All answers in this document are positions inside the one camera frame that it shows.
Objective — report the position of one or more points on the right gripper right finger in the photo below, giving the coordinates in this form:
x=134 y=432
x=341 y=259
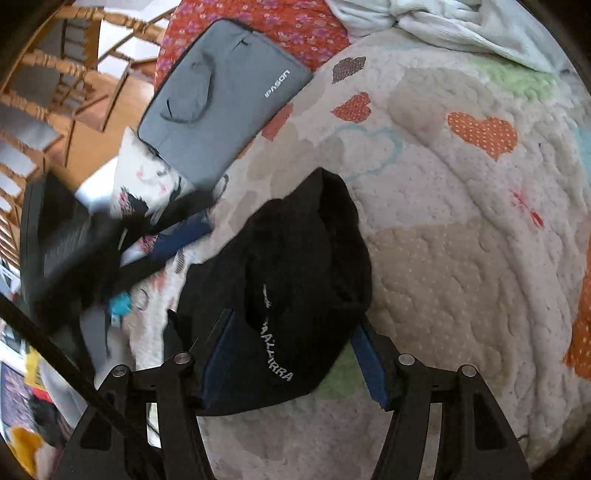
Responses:
x=476 y=440

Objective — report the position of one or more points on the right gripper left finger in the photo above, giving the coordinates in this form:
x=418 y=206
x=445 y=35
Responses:
x=143 y=424

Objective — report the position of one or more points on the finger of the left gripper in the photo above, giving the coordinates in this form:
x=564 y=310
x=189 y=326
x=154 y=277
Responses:
x=137 y=226
x=150 y=254

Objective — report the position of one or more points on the black pants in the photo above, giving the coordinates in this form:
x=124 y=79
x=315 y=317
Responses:
x=268 y=315

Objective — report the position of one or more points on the white cushion with woman print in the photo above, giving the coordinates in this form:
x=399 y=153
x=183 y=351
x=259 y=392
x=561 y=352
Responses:
x=143 y=183

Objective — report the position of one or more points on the teal star blanket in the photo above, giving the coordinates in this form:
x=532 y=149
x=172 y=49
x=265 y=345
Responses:
x=120 y=305

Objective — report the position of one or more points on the grey laptop bag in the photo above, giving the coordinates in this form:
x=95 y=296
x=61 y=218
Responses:
x=218 y=95

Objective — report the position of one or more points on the yellow red printed bag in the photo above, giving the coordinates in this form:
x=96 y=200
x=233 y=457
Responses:
x=30 y=422

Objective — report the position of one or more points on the wooden stair railing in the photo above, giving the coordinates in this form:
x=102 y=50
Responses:
x=74 y=76

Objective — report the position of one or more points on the red floral pillow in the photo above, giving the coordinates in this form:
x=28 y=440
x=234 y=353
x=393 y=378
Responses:
x=306 y=29

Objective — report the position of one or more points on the heart pattern quilt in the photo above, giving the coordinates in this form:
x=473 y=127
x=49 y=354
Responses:
x=471 y=175

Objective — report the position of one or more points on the white crumpled blanket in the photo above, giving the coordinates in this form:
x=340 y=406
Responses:
x=504 y=28

